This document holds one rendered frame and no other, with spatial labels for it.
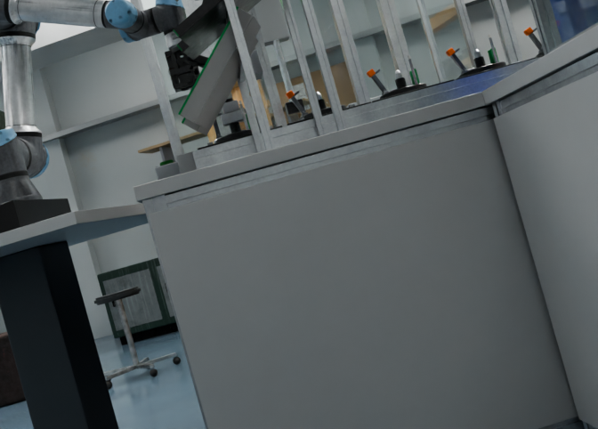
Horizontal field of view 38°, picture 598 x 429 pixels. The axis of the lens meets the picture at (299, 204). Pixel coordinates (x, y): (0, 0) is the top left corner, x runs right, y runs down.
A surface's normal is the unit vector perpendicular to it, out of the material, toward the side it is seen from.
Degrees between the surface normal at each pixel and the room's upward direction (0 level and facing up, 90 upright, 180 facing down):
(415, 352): 90
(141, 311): 90
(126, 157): 90
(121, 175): 90
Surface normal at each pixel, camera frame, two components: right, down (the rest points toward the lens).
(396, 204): 0.08, -0.04
